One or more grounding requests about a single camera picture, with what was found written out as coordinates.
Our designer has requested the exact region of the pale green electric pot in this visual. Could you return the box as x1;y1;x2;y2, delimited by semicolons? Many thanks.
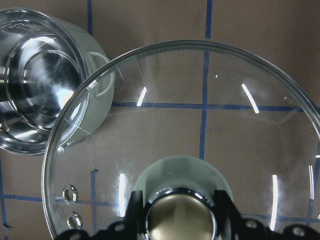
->
0;8;109;155

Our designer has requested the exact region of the glass pot lid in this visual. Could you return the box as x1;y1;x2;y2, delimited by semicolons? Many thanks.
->
41;40;320;240

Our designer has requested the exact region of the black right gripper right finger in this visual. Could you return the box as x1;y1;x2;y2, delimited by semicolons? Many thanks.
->
214;190;242;233

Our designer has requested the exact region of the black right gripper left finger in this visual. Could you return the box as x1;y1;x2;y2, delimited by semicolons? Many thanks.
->
124;190;144;233

